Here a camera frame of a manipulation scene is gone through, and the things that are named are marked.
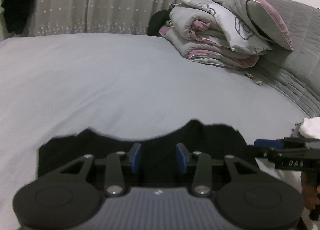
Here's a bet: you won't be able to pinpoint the black t-shirt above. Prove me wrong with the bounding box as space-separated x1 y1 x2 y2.
37 120 258 188

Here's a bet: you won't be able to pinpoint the person right hand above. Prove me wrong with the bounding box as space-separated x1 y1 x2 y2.
300 172 319 210

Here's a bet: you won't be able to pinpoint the grey folded garment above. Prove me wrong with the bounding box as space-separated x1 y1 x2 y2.
291 123 303 138

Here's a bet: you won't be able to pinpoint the white folded garment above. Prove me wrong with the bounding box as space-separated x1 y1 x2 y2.
299 117 320 139

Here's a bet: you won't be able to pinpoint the grey quilted bedspread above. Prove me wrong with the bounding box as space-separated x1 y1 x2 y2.
251 0 319 117

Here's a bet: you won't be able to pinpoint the grey bed sheet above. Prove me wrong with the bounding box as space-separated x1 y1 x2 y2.
1 34 306 229

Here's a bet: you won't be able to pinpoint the folded floral duvet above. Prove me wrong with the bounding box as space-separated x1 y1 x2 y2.
158 0 273 69

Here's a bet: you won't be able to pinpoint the pink grey pillow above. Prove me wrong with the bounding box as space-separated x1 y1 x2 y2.
212 0 293 52

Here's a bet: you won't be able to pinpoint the black item behind duvet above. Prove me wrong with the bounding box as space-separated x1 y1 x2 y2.
146 9 171 37

